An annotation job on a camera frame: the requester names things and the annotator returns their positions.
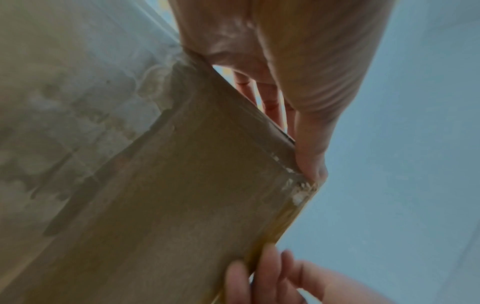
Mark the person's right hand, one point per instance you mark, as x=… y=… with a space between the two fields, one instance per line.
x=300 y=282

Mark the person's left hand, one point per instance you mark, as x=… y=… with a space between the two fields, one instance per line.
x=300 y=44

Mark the cardboard box with white label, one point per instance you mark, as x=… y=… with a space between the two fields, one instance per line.
x=168 y=193

